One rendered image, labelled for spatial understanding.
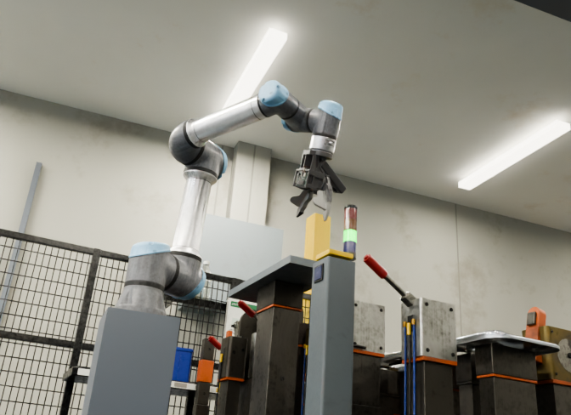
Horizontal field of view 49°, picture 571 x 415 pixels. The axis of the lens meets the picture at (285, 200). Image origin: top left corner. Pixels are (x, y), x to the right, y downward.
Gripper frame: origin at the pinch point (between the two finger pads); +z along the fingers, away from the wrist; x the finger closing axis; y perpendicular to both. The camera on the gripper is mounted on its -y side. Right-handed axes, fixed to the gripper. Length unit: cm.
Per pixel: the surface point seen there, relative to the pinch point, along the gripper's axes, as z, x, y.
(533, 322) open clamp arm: 14, 64, -21
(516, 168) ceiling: -102, -208, -337
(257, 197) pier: -27, -303, -146
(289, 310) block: 24.2, 27.3, 19.3
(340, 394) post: 35, 58, 24
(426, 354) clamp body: 24, 66, 12
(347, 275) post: 13, 49, 22
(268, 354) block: 35, 30, 24
